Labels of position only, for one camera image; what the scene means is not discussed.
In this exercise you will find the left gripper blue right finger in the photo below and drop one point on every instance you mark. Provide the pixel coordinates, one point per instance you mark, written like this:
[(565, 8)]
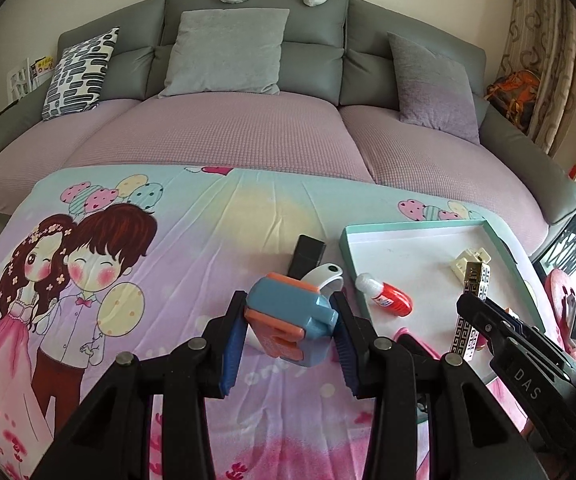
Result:
[(377, 368)]

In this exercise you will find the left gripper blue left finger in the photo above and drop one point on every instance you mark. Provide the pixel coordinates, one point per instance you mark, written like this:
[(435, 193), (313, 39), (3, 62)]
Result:
[(203, 368)]

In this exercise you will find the red white glue bottle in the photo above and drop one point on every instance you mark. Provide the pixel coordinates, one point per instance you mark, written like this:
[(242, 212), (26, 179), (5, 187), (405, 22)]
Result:
[(384, 295)]

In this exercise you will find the orange blue toy case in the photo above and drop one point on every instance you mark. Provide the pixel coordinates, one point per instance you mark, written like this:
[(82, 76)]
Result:
[(292, 320)]

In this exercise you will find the red plastic stool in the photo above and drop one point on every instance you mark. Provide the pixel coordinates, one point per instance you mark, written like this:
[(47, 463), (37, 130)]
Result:
[(561, 292)]

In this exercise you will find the teal shallow cardboard tray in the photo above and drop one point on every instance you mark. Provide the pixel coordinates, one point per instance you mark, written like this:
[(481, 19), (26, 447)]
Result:
[(415, 256)]

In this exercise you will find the black rectangular box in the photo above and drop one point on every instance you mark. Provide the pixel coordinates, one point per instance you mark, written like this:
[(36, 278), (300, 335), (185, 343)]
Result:
[(307, 255)]

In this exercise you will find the cartoon print tablecloth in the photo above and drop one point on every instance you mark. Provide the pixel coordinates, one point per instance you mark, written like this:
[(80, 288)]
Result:
[(105, 259)]

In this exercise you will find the pink sofa seat cover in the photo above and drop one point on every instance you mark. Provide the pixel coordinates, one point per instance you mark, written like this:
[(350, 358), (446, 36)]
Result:
[(288, 132)]

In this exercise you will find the purple grey cushion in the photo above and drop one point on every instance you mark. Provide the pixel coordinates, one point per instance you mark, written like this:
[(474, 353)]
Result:
[(434, 90)]

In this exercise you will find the orange decorative bag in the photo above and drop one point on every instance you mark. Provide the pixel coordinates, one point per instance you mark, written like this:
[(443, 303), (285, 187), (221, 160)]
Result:
[(515, 97)]

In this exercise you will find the black white patterned cushion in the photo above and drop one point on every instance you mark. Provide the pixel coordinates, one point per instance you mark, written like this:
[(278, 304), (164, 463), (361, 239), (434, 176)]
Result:
[(78, 77)]

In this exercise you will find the grey sofa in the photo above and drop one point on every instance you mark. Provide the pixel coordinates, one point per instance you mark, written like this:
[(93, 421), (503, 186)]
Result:
[(338, 52)]

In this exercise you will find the books beside sofa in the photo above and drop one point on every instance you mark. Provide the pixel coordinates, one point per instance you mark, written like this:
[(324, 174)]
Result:
[(28, 76)]

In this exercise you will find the beige patterned curtain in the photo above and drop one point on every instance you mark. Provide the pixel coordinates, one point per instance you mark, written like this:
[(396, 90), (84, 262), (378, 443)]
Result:
[(542, 38)]

